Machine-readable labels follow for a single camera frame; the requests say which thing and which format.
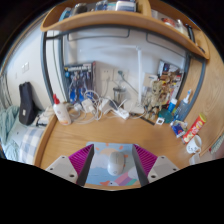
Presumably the colourful printed box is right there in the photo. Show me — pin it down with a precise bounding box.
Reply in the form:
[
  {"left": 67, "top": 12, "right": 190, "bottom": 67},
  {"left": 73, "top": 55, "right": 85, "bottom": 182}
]
[{"left": 157, "top": 59, "right": 185, "bottom": 101}]

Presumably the white wall switch plate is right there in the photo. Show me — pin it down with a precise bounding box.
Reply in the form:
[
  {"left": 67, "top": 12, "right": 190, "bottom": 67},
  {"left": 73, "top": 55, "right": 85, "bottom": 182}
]
[{"left": 21, "top": 62, "right": 30, "bottom": 74}]

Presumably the white power strip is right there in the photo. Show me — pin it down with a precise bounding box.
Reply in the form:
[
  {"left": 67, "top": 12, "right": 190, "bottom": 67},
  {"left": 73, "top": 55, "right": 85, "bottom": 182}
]
[{"left": 114, "top": 107, "right": 130, "bottom": 120}]

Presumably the black bag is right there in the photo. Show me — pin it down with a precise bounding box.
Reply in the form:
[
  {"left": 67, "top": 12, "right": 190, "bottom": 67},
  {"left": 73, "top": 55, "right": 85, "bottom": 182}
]
[{"left": 18, "top": 81, "right": 39, "bottom": 126}]

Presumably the white cable bundle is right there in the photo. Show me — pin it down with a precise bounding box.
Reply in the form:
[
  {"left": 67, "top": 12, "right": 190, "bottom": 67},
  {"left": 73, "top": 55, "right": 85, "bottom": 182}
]
[{"left": 70, "top": 89, "right": 117, "bottom": 125}]

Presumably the wooden wall shelf unit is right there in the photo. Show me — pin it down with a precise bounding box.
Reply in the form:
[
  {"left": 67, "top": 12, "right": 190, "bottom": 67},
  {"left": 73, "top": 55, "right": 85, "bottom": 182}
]
[{"left": 40, "top": 0, "right": 210, "bottom": 60}]

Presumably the red snack can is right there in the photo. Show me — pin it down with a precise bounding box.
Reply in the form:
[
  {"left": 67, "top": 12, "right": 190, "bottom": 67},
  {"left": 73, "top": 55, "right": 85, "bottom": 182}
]
[{"left": 181, "top": 112, "right": 208, "bottom": 145}]

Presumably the white wall socket plate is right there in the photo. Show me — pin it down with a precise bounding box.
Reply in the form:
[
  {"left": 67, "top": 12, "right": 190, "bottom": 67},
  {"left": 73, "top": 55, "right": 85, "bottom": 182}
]
[
  {"left": 99, "top": 68, "right": 114, "bottom": 82},
  {"left": 113, "top": 68, "right": 130, "bottom": 83}
]

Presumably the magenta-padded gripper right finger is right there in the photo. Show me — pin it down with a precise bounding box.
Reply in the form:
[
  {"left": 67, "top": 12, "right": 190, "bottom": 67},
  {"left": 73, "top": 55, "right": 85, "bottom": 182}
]
[{"left": 132, "top": 144, "right": 181, "bottom": 187}]

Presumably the white charger block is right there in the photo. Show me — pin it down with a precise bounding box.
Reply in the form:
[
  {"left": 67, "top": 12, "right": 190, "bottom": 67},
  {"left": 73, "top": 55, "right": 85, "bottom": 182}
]
[{"left": 81, "top": 98, "right": 95, "bottom": 114}]

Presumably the clear plastic cup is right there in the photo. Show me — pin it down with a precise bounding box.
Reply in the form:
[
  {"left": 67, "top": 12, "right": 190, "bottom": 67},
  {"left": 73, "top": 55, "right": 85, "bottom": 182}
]
[{"left": 188, "top": 152, "right": 205, "bottom": 166}]

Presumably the blue spray bottle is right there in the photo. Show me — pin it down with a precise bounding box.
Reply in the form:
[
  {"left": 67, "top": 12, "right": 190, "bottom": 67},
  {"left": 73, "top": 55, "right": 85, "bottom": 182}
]
[{"left": 174, "top": 88, "right": 193, "bottom": 123}]

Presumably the grey metal desk frame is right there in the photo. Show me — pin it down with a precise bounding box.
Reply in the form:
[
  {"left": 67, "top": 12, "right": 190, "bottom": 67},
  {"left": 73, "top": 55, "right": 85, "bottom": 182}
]
[{"left": 39, "top": 24, "right": 208, "bottom": 124}]

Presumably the blue snack packet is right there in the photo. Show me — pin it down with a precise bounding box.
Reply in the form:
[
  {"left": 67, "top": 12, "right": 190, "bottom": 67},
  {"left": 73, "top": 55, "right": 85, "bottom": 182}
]
[{"left": 170, "top": 119, "right": 188, "bottom": 138}]

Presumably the white mug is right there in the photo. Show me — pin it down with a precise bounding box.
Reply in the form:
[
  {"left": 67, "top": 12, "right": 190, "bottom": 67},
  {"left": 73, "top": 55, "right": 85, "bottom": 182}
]
[{"left": 185, "top": 134, "right": 203, "bottom": 155}]

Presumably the green-plugged cable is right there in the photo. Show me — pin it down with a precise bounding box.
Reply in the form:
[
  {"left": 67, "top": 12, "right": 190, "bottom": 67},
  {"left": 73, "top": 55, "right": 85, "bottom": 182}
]
[{"left": 117, "top": 70, "right": 140, "bottom": 95}]

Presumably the white pump bottle red cap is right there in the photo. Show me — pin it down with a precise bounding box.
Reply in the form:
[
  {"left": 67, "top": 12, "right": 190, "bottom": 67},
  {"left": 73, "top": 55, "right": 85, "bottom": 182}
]
[{"left": 52, "top": 93, "right": 72, "bottom": 126}]

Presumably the tan robot figure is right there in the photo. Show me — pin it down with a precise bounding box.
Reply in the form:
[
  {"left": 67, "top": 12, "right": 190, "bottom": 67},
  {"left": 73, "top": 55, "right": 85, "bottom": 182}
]
[{"left": 142, "top": 79, "right": 171, "bottom": 121}]

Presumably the grey computer mouse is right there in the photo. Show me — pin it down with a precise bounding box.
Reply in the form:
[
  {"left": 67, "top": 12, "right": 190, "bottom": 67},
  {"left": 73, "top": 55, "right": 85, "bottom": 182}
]
[{"left": 107, "top": 151, "right": 126, "bottom": 177}]

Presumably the teal blanket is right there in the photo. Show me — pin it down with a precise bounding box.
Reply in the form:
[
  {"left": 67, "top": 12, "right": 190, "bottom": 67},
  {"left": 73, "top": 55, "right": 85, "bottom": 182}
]
[{"left": 0, "top": 105, "right": 20, "bottom": 161}]

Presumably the blue robot model kit box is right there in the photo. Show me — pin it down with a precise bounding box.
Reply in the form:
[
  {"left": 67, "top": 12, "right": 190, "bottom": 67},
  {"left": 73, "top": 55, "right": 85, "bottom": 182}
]
[{"left": 63, "top": 61, "right": 98, "bottom": 104}]

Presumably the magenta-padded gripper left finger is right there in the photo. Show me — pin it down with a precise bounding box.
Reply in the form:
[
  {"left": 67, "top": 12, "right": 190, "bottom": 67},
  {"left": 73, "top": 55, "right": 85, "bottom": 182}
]
[{"left": 44, "top": 144, "right": 95, "bottom": 187}]

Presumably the teal round tin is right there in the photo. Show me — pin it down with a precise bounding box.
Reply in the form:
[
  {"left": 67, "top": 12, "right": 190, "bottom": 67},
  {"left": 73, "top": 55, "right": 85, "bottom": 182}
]
[{"left": 158, "top": 109, "right": 174, "bottom": 124}]

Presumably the blue cloud-print mouse pad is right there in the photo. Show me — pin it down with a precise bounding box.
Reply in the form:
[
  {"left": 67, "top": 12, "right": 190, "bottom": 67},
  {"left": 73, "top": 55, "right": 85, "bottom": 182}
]
[{"left": 84, "top": 141, "right": 143, "bottom": 188}]

